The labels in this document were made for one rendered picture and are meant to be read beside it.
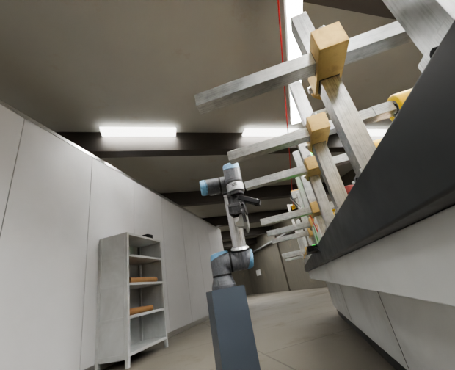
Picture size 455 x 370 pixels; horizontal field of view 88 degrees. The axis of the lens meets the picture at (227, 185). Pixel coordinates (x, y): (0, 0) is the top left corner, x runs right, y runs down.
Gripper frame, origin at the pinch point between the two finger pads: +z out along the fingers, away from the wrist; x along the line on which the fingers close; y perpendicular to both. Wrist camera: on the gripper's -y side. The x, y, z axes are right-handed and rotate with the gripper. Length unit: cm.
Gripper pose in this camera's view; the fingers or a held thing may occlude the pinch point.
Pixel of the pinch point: (248, 230)
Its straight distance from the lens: 115.8
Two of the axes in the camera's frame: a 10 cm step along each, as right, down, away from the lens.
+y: -9.5, 2.7, 1.8
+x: -2.7, -3.5, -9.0
